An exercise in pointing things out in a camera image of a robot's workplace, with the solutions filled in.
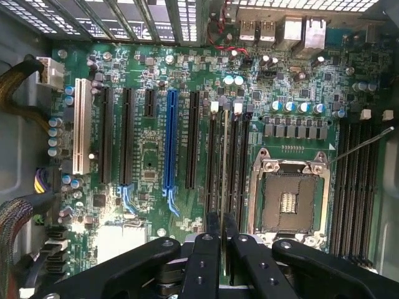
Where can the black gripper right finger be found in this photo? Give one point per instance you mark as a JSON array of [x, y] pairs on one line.
[[263, 274]]

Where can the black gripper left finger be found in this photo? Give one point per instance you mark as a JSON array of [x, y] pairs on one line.
[[202, 268]]

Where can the black RAM slot white latch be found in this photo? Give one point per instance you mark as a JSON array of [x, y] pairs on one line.
[[212, 155], [369, 187], [349, 187], [234, 162]]

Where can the black RAM slot dark latch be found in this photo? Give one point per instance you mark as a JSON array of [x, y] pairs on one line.
[[243, 155], [339, 187], [359, 187], [227, 106]]

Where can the long black expansion slot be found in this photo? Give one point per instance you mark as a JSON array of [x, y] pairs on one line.
[[192, 137], [127, 134], [106, 134]]

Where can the blue expansion slot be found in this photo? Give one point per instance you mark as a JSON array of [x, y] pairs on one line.
[[171, 137]]

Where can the short black expansion slot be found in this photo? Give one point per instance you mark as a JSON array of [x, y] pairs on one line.
[[150, 102]]

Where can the white expansion slot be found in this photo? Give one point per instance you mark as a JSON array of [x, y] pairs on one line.
[[81, 124]]

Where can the silver CPU socket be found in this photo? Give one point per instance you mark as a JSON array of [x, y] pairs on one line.
[[290, 202]]

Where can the silver chipset heatsink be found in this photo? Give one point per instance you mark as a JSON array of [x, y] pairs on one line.
[[120, 243]]

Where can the green motherboard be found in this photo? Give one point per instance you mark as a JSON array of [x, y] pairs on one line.
[[149, 149]]

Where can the black SATA port block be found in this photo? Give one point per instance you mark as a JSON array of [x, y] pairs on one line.
[[56, 249]]

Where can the thin metal locking lever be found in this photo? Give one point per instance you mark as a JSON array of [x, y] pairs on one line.
[[361, 145]]

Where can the grey metal PC case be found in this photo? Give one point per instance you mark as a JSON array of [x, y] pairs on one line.
[[18, 155]]

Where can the silver USB port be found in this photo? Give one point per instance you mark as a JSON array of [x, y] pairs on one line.
[[247, 29], [267, 29]]

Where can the white power connector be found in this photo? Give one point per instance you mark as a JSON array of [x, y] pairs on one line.
[[51, 73]]

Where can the silver ethernet port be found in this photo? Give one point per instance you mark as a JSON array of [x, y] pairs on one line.
[[315, 32]]

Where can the silver square rear port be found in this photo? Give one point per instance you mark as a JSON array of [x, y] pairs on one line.
[[292, 28]]

